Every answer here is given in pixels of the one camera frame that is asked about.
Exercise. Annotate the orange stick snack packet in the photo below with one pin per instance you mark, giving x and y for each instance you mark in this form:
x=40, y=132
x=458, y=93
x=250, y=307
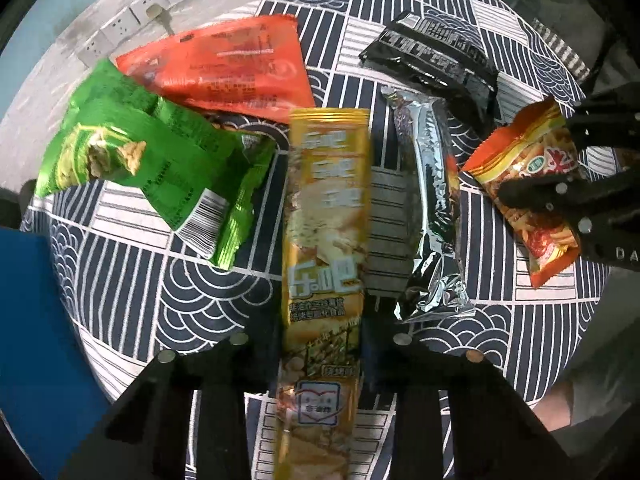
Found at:
x=520, y=160

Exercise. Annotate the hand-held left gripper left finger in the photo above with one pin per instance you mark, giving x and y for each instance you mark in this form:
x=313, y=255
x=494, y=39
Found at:
x=235, y=365

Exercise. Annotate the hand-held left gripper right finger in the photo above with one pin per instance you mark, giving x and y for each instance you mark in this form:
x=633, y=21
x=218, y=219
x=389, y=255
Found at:
x=400, y=360

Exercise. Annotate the red-orange snack packet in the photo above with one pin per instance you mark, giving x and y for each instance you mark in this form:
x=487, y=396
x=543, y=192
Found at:
x=240, y=70

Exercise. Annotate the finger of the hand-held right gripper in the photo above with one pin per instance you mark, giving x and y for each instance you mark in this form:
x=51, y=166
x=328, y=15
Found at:
x=550, y=194
x=605, y=120

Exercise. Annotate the navy white patterned tablecloth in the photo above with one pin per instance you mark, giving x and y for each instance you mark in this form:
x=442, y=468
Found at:
x=150, y=285

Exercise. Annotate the silver black snack packet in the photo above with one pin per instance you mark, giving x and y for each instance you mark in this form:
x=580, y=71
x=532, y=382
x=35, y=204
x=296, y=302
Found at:
x=430, y=185

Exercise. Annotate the long gold snack packet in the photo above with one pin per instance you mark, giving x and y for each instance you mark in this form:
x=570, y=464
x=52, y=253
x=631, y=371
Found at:
x=325, y=235

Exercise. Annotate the green snack packet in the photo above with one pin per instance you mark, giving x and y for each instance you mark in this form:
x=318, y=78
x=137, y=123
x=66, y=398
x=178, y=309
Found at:
x=125, y=145

